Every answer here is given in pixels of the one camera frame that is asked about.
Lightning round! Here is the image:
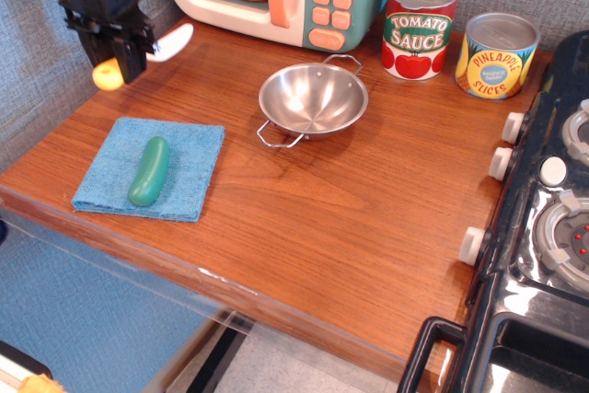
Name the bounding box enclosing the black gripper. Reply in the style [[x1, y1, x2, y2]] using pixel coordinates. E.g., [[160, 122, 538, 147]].
[[59, 0, 156, 84]]

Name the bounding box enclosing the yellow handled white toy knife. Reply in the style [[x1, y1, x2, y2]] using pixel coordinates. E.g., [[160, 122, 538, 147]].
[[92, 24, 194, 91]]

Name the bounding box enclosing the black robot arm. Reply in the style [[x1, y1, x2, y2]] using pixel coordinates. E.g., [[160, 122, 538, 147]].
[[59, 0, 156, 84]]

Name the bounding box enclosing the green toy cucumber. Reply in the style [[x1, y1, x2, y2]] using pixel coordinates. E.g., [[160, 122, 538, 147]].
[[127, 136, 169, 206]]

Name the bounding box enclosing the blue folded cloth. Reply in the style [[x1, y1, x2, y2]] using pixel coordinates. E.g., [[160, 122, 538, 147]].
[[72, 117, 225, 223]]

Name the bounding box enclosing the tomato sauce can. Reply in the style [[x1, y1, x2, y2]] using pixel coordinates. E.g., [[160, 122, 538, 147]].
[[381, 0, 458, 81]]

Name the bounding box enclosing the orange plush object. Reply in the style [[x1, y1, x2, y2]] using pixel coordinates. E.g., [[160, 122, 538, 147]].
[[17, 374, 65, 393]]

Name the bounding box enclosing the pineapple slices can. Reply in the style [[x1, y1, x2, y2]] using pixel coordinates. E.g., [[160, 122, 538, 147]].
[[455, 12, 540, 100]]

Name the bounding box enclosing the white stove knob middle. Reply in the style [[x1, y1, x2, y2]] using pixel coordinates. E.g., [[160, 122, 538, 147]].
[[488, 147, 513, 181]]

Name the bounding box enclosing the white stove knob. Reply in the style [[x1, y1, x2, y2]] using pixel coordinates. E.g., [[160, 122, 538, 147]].
[[502, 112, 525, 144], [458, 226, 487, 266], [488, 147, 513, 181]]

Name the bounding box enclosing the white stove knob bottom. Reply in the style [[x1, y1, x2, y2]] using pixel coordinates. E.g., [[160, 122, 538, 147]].
[[458, 226, 487, 266]]

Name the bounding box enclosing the white stove knob top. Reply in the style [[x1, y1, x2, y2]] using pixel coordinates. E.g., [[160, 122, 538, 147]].
[[502, 112, 525, 144]]

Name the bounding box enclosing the black toy stove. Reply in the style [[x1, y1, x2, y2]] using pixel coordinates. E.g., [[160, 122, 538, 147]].
[[398, 31, 588, 392]]

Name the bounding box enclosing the stainless steel bowl with handles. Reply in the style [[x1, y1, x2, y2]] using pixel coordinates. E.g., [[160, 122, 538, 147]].
[[256, 54, 369, 149]]

